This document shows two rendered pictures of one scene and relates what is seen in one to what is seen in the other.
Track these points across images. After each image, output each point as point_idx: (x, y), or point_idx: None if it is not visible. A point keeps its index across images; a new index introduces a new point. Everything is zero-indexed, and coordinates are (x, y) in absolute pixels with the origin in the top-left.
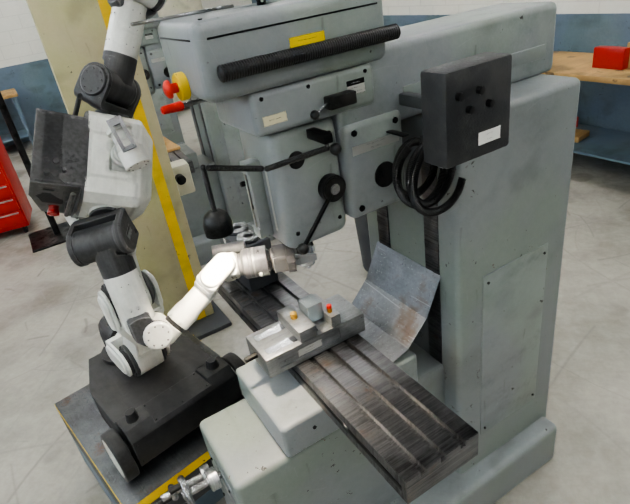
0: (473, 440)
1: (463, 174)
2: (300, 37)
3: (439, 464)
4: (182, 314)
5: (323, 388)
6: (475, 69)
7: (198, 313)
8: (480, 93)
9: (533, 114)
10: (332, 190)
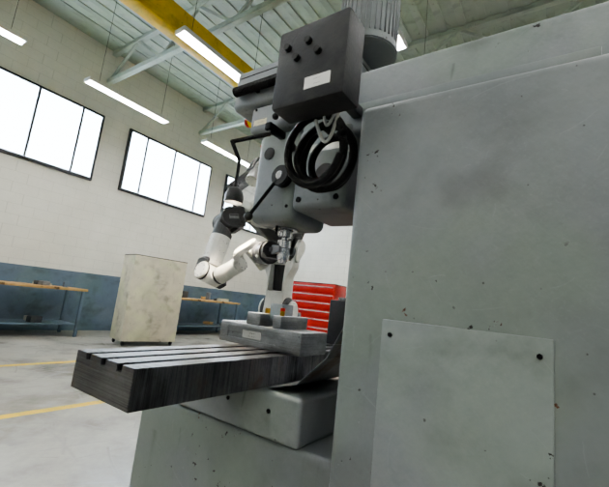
0: (128, 376)
1: (362, 162)
2: None
3: (99, 365)
4: (218, 267)
5: (209, 345)
6: (307, 26)
7: (225, 272)
8: (304, 41)
9: (487, 102)
10: (275, 174)
